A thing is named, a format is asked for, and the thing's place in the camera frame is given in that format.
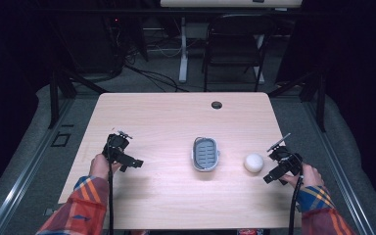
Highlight metal floor rail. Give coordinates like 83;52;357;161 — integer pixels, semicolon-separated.
302;101;376;235
0;97;76;235

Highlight white desk top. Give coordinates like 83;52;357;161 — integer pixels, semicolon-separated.
160;0;304;9

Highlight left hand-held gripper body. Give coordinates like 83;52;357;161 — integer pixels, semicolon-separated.
102;129;135;165

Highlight black metal stand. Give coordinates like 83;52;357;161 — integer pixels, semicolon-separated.
267;67;328;133
47;63;110;130

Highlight black floor cables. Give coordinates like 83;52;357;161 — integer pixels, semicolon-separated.
111;28;190;94

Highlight person's left hand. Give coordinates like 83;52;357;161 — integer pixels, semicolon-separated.
88;153;122;182

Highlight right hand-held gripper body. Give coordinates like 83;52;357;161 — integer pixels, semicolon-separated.
266;132;304;177

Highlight white round soap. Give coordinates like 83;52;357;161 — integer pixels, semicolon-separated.
243;153;265;174

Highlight white desk leg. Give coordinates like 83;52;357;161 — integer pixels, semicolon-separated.
178;17;190;84

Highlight black folding chair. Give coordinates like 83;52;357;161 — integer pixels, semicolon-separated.
203;13;278;93

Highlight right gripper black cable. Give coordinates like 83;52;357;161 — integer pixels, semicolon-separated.
288;153;306;235

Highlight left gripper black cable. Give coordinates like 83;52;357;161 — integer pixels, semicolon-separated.
107;134;116;235

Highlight black rectangular floor frame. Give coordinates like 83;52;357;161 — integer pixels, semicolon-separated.
50;131;72;148

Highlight grey soap dish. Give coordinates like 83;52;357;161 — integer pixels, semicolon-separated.
191;136;220;173

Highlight red patterned object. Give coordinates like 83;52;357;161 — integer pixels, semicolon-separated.
237;228;264;235

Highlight person's right hand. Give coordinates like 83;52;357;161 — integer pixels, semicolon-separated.
281;163;325;191

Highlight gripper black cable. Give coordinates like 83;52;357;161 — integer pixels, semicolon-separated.
107;134;116;235
288;153;306;235

